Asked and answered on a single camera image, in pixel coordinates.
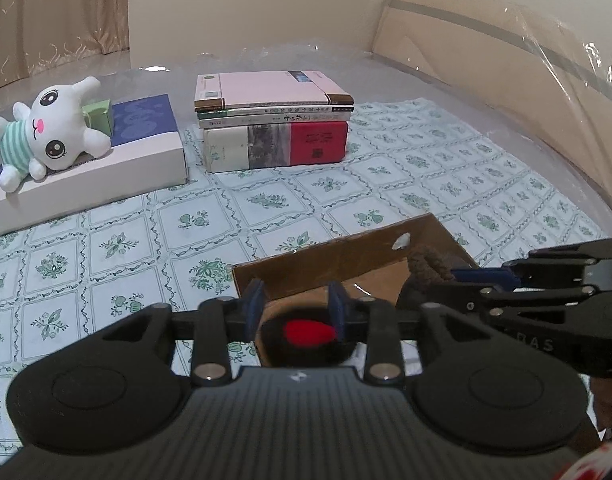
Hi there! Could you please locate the cardboard box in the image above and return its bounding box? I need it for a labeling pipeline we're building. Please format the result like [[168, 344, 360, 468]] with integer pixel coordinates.
[[230, 212, 479, 369]]

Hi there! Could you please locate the plastic covered mattress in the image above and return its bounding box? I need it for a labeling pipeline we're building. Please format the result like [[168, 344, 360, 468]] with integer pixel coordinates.
[[0, 42, 612, 241]]

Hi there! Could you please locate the brown scrunchie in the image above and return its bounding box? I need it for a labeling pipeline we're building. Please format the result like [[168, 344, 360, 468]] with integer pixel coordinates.
[[396, 243, 455, 311]]

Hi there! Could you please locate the green floral printed tablecloth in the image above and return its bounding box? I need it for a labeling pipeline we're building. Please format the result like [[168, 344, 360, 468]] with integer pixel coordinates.
[[0, 97, 609, 457]]

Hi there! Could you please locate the black fabric item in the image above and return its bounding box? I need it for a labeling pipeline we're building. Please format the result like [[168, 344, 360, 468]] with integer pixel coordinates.
[[258, 302, 359, 367]]

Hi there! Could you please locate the red white printed clothing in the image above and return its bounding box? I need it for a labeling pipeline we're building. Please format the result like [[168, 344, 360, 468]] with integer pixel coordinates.
[[578, 442, 612, 480]]

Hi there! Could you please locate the white flat box blue top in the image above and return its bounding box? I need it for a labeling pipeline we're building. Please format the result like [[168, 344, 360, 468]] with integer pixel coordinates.
[[0, 93, 189, 238]]

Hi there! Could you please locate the thick red grey book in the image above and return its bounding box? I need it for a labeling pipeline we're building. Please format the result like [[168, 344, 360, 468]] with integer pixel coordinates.
[[201, 121, 349, 175]]

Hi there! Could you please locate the small green box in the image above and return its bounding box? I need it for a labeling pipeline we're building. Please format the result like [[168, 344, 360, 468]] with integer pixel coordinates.
[[81, 98, 115, 137]]

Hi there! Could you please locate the thin green spine book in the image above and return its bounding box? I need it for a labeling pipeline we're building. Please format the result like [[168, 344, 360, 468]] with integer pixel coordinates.
[[197, 105, 355, 122]]

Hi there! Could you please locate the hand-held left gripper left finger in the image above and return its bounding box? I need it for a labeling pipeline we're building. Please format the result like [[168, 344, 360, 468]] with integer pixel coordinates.
[[101, 280, 265, 386]]

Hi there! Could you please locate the plastic wrapped headboard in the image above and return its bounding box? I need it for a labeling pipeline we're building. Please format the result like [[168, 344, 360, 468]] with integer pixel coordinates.
[[368, 0, 612, 212]]

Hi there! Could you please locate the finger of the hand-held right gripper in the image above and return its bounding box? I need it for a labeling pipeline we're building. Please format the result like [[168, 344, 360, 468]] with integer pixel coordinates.
[[453, 238, 612, 291], [428, 284, 599, 314]]

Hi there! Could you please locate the white plush bunny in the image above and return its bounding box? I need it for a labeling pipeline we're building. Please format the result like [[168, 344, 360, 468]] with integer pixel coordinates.
[[0, 75, 112, 194]]

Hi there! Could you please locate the beige curtain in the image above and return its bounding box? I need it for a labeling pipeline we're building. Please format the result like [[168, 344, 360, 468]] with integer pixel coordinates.
[[0, 0, 132, 94]]

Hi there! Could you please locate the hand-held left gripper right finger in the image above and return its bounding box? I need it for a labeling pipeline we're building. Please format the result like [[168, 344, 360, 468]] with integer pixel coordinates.
[[327, 281, 492, 386]]

